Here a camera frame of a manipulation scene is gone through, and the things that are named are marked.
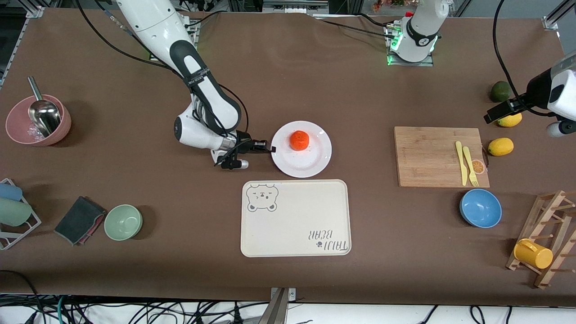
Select orange mandarin fruit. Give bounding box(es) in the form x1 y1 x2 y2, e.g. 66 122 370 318
289 130 310 152

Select white round plate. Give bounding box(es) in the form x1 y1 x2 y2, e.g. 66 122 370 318
271 121 332 178

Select yellow lemon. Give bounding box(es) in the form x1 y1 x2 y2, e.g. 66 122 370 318
497 112 523 128
488 138 514 157

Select dark green avocado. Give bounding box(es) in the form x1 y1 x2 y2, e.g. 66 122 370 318
490 81 512 103

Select yellow plastic fork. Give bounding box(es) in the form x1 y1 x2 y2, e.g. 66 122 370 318
463 146 480 187

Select yellow plastic knife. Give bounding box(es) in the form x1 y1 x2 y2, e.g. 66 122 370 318
455 141 468 186

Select beige bear print tray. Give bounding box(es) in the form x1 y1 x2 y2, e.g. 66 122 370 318
240 179 352 258

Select wooden cutting board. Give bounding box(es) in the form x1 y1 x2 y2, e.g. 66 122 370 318
394 126 491 188

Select blue bowl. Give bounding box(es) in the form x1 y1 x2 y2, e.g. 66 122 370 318
459 189 503 229

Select wooden mug rack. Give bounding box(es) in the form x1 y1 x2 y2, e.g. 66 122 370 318
506 190 576 289

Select pale green bowl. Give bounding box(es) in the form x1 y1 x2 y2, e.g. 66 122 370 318
104 204 144 241

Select yellow mug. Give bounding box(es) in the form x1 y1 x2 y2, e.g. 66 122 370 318
513 238 554 270

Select grey metal bar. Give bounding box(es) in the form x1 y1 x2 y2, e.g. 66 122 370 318
257 288 289 324

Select pink cloth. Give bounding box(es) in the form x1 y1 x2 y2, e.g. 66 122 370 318
79 211 108 246

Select dark grey cloth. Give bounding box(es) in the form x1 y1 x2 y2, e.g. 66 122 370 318
54 196 105 246

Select metal scoop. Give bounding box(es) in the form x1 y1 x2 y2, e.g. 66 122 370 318
27 76 62 138

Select pink bowl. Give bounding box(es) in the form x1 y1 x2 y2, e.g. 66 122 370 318
5 94 72 147

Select light blue cup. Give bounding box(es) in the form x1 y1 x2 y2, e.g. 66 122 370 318
0 183 23 202

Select pale green cup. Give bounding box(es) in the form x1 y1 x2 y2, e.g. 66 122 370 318
0 198 33 227

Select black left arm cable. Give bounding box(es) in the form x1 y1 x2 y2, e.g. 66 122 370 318
493 0 548 116

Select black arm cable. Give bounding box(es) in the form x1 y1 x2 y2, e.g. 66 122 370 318
493 0 548 116
74 0 180 72

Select aluminium profile rail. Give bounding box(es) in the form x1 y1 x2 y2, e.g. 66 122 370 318
542 0 576 31

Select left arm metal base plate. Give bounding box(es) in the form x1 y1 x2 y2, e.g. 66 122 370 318
385 25 435 67

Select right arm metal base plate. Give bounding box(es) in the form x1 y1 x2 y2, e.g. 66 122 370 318
182 20 199 50

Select black right base cable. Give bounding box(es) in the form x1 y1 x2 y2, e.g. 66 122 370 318
193 10 222 26

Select black base cable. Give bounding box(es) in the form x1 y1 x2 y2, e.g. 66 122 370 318
193 10 222 26
313 16 396 41

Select grey metal frame box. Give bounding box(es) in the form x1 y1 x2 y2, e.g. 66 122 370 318
262 0 330 14

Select black left base cable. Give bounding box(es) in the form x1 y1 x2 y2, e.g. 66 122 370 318
313 16 396 41

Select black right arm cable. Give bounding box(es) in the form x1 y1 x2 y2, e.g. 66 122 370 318
74 0 180 72

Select white wire cup rack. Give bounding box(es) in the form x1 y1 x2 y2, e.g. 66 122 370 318
0 178 42 251

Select aluminium table frame rail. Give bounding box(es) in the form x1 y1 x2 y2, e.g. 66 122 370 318
0 6 45 88

